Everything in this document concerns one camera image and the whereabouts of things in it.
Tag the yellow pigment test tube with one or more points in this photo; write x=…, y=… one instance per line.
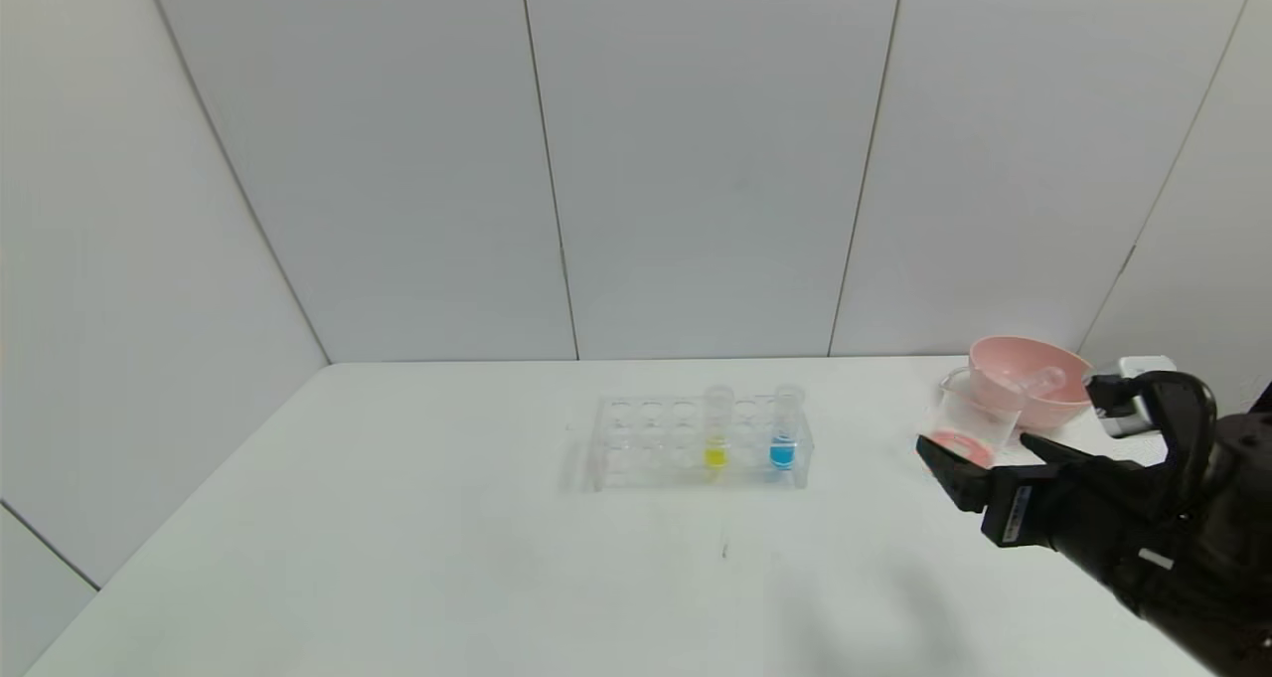
x=715, y=452

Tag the clear plastic test tube rack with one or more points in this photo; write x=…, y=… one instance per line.
x=686, y=463

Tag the pink bowl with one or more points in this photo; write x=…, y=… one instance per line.
x=1073, y=404

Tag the clear glass beaker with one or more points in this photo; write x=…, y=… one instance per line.
x=979, y=419

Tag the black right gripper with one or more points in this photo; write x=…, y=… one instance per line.
x=1021, y=511

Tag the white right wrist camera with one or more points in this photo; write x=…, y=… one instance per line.
x=1188, y=399

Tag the blue pigment test tube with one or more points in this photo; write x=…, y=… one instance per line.
x=782, y=452

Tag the red pigment test tube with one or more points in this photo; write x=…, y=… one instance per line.
x=1038, y=379

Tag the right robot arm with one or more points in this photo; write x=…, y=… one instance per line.
x=1232, y=558

